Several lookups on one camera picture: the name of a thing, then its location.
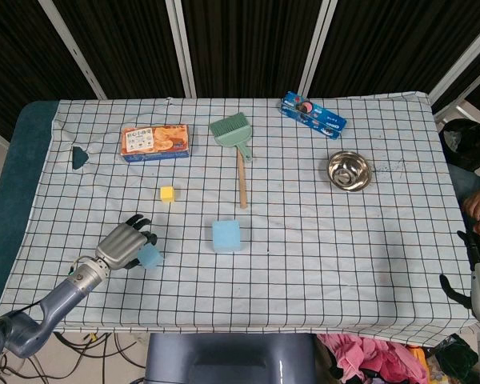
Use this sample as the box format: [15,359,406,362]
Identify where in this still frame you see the person's bare hand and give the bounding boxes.
[462,184,480,237]

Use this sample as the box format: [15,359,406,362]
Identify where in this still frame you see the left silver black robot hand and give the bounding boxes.
[94,214,158,271]

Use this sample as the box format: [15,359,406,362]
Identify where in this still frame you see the medium blue foam cube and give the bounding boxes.
[138,243,165,271]

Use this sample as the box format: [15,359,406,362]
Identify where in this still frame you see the large blue foam cube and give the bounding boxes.
[210,218,242,254]

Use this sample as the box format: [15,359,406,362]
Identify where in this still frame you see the black bag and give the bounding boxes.
[439,118,480,175]
[435,334,480,384]

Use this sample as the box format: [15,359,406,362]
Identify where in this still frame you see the orange blue cracker box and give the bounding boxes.
[119,123,192,164]

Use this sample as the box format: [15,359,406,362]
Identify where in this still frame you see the stainless steel bowl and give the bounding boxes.
[327,150,373,193]

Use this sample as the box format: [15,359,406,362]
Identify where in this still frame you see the pink cloth pile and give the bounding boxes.
[315,334,429,384]

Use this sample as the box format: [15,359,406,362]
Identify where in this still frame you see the blue grey robot torso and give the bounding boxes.
[145,332,318,384]

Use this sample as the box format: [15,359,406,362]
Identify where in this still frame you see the white black checkered tablecloth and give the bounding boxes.
[0,90,480,349]

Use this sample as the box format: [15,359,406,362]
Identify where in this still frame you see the blue Oreo cookie box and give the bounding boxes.
[278,90,348,141]

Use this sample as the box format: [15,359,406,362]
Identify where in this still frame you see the black floor cables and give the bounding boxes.
[0,330,149,384]

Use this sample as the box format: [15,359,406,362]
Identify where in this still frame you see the white partition post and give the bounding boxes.
[427,7,480,101]
[299,0,339,98]
[166,0,197,98]
[38,0,107,100]

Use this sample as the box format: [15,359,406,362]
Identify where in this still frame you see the green brush with wooden handle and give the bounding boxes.
[208,112,254,210]

